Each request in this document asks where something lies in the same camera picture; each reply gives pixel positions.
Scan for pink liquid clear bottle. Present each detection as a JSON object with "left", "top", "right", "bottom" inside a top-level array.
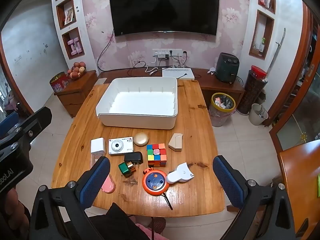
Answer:
[{"left": 101, "top": 174, "right": 116, "bottom": 193}]

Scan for clear square plastic cup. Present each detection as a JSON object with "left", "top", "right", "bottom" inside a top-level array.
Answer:
[{"left": 91, "top": 151, "right": 105, "bottom": 167}]

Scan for green bottle with gold cap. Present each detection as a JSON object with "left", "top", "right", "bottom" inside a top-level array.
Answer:
[{"left": 118, "top": 161, "right": 136, "bottom": 178}]

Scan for white cube power adapter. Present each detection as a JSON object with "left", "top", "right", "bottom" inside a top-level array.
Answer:
[{"left": 91, "top": 137, "right": 106, "bottom": 154}]

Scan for white toy digital camera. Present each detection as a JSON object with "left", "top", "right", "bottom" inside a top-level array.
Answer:
[{"left": 108, "top": 137, "right": 134, "bottom": 155}]

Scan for white plastic hook holder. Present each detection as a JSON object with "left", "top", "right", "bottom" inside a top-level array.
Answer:
[{"left": 166, "top": 163, "right": 194, "bottom": 184}]

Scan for black wall charger plug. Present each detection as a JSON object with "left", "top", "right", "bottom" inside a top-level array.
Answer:
[{"left": 124, "top": 152, "right": 143, "bottom": 165}]

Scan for orange round tape measure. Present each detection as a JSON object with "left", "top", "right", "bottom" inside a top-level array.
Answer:
[{"left": 142, "top": 167, "right": 173, "bottom": 210}]

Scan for gold round compact case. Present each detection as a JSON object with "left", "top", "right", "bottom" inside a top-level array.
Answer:
[{"left": 133, "top": 132, "right": 149, "bottom": 147}]

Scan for beige angular plastic box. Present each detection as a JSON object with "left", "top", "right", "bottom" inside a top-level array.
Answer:
[{"left": 168, "top": 133, "right": 183, "bottom": 152}]

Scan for multicolour Rubik's cube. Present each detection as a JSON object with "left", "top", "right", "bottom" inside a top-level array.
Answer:
[{"left": 146, "top": 144, "right": 167, "bottom": 167}]

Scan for person's left hand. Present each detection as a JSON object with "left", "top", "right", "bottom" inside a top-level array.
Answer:
[{"left": 1, "top": 188, "right": 30, "bottom": 239}]

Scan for wooden dining table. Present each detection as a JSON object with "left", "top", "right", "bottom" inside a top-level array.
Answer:
[{"left": 51, "top": 78, "right": 226, "bottom": 218}]

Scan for small white waste bucket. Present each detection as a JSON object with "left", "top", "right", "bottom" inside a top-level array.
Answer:
[{"left": 248, "top": 103, "right": 268, "bottom": 126}]

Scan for yellow rim trash bin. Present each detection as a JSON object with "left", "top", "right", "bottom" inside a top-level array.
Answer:
[{"left": 208, "top": 93, "right": 236, "bottom": 127}]

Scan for wooden side cabinet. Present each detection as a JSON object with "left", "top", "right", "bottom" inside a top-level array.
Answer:
[{"left": 54, "top": 70, "right": 98, "bottom": 118}]

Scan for red gift tin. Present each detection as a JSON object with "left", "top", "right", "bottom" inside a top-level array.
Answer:
[{"left": 49, "top": 72, "right": 69, "bottom": 93}]

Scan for large white plastic bin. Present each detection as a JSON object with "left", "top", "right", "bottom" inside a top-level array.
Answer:
[{"left": 95, "top": 77, "right": 178, "bottom": 130}]

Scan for dark tall cylinder red lid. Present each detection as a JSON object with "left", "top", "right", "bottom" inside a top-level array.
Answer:
[{"left": 236, "top": 65, "right": 267, "bottom": 115}]

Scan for long wooden tv bench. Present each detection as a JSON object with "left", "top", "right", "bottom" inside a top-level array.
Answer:
[{"left": 98, "top": 68, "right": 245, "bottom": 106}]

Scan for bowl of apples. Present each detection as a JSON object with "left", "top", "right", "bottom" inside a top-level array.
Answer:
[{"left": 67, "top": 62, "right": 86, "bottom": 80}]

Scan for black air fryer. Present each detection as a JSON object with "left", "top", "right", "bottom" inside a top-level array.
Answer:
[{"left": 215, "top": 53, "right": 240, "bottom": 84}]

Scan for white router box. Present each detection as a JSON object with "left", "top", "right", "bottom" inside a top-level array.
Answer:
[{"left": 162, "top": 68, "right": 195, "bottom": 80}]

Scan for pink dumbbells on shelf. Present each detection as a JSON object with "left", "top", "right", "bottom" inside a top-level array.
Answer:
[{"left": 67, "top": 37, "right": 83, "bottom": 56}]

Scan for framed picture on shelf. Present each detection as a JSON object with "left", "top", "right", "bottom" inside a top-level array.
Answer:
[{"left": 63, "top": 3, "right": 74, "bottom": 26}]

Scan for black tv cable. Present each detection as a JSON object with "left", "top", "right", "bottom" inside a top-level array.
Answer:
[{"left": 96, "top": 29, "right": 115, "bottom": 72}]

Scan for white wall power strip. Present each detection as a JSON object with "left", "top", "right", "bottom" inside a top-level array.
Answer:
[{"left": 152, "top": 49, "right": 184, "bottom": 59}]

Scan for sword on wall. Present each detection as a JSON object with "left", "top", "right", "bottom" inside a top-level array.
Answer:
[{"left": 266, "top": 28, "right": 286, "bottom": 77}]

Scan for black wall television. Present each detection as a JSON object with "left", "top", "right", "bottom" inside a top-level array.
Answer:
[{"left": 110, "top": 0, "right": 220, "bottom": 36}]

